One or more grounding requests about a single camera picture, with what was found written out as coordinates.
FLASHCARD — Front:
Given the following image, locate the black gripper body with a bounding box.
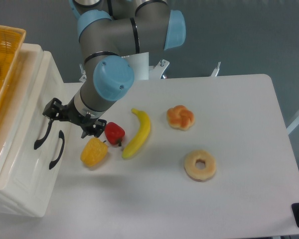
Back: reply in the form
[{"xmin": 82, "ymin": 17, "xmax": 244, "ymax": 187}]
[{"xmin": 59, "ymin": 101, "xmax": 96, "ymax": 132}]

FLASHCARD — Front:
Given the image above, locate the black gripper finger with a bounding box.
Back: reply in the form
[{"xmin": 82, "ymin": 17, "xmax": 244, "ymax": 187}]
[
  {"xmin": 42, "ymin": 98, "xmax": 65, "ymax": 128},
  {"xmin": 81, "ymin": 119, "xmax": 107, "ymax": 138}
]

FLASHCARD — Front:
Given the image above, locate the black top drawer handle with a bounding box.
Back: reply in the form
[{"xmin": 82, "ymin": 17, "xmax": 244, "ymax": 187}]
[{"xmin": 33, "ymin": 119, "xmax": 53, "ymax": 150}]

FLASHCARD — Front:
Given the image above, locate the black drawer handle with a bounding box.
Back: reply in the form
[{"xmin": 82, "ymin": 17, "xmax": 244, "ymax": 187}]
[
  {"xmin": 33, "ymin": 119, "xmax": 53, "ymax": 150},
  {"xmin": 48, "ymin": 130, "xmax": 65, "ymax": 170}
]

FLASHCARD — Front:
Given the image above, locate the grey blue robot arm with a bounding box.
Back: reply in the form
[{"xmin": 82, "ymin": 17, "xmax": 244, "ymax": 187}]
[{"xmin": 43, "ymin": 0, "xmax": 186, "ymax": 137}]

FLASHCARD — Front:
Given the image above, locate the white plastic drawer cabinet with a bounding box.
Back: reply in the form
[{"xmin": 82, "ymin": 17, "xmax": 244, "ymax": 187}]
[{"xmin": 0, "ymin": 43, "xmax": 74, "ymax": 219}]

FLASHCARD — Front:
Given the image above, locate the red bell pepper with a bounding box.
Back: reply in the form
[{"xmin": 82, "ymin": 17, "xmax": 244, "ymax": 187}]
[{"xmin": 104, "ymin": 122, "xmax": 125, "ymax": 146}]

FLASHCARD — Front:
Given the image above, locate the yellow bell pepper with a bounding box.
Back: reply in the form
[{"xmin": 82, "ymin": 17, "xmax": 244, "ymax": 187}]
[{"xmin": 80, "ymin": 137, "xmax": 108, "ymax": 167}]

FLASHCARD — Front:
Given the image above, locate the yellow banana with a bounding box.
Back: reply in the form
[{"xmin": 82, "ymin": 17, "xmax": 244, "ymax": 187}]
[{"xmin": 122, "ymin": 108, "xmax": 151, "ymax": 159}]

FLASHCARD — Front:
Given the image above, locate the knotted bread roll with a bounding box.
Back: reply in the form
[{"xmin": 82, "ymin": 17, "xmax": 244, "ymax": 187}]
[{"xmin": 166, "ymin": 105, "xmax": 195, "ymax": 130}]

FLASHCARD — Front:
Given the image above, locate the orange woven basket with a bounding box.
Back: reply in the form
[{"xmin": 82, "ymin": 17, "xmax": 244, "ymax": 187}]
[{"xmin": 0, "ymin": 25, "xmax": 26, "ymax": 108}]

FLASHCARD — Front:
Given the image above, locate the black lower drawer handle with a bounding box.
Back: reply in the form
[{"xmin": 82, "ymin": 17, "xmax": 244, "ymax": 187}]
[{"xmin": 48, "ymin": 130, "xmax": 65, "ymax": 170}]

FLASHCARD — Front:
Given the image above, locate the plain ring donut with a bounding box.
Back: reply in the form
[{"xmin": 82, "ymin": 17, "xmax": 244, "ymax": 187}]
[{"xmin": 184, "ymin": 150, "xmax": 217, "ymax": 182}]

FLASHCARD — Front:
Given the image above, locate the white metal frame bracket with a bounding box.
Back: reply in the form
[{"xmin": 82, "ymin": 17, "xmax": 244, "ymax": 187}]
[{"xmin": 210, "ymin": 61, "xmax": 221, "ymax": 77}]

